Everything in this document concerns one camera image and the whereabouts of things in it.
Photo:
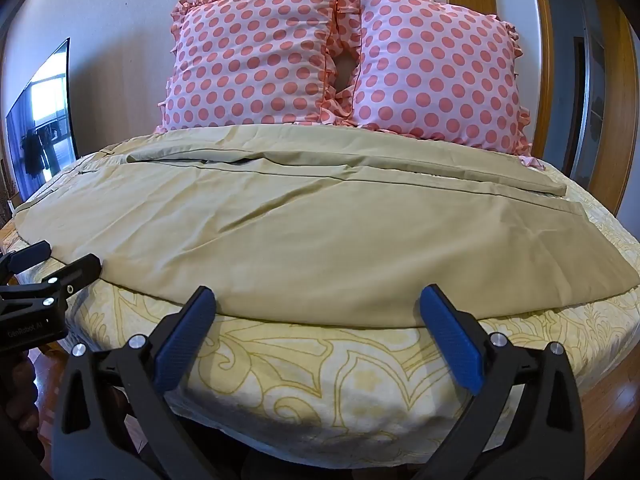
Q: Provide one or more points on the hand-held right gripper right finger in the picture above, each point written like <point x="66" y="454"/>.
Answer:
<point x="451" y="336"/>

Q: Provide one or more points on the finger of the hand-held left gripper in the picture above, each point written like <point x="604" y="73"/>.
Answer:
<point x="30" y="256"/>
<point x="75" y="272"/>

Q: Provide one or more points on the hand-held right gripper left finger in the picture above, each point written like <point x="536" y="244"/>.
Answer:
<point x="186" y="336"/>

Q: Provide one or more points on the khaki pants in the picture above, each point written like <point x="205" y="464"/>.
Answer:
<point x="320" y="230"/>

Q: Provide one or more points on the person's left hand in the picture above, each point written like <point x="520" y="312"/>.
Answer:
<point x="22" y="395"/>

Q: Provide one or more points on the yellow patterned bed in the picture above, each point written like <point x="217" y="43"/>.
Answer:
<point x="330" y="370"/>

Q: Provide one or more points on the black television screen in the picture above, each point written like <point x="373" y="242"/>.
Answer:
<point x="42" y="120"/>

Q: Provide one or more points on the pink polka dot pillow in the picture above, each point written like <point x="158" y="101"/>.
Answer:
<point x="440" y="70"/>
<point x="250" y="55"/>

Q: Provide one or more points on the wooden door frame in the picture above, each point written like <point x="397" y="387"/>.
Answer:
<point x="595" y="85"/>

